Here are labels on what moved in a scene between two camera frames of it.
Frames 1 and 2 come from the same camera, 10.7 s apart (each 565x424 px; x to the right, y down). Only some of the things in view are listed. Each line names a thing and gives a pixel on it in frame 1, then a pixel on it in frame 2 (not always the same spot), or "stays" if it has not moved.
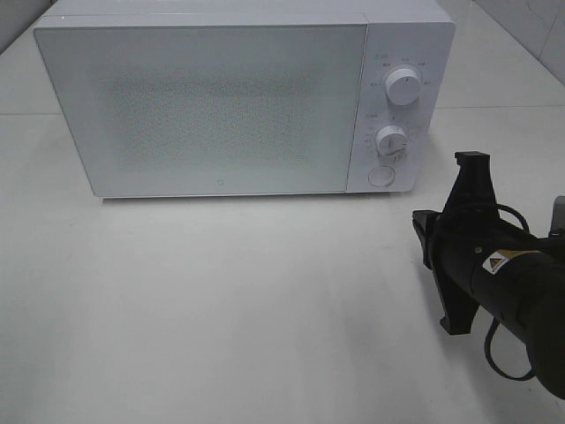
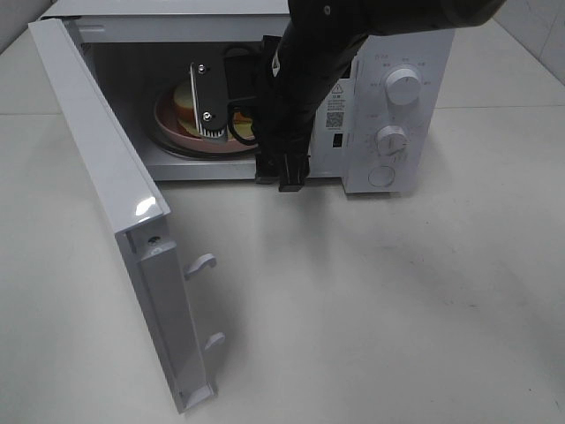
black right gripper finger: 472,197 to 269,170
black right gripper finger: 461,307 to 295,171
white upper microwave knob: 403,86 stays
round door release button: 381,176 stays
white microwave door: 210,109 to 134,202
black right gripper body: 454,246 to 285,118
